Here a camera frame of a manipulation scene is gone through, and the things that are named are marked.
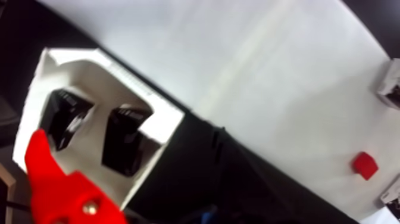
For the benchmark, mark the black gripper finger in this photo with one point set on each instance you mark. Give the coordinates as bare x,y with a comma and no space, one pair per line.
240,187

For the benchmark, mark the small black and white box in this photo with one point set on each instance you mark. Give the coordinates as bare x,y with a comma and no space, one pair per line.
62,119
392,200
390,87
123,147

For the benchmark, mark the white paper sheet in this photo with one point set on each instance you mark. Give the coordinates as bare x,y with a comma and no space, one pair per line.
265,78

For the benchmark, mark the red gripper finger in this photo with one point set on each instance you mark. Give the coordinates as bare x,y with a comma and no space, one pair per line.
62,200

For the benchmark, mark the red cube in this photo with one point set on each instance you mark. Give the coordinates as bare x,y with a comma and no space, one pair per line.
365,165

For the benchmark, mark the white cardboard box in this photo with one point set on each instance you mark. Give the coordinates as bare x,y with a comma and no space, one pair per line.
93,84

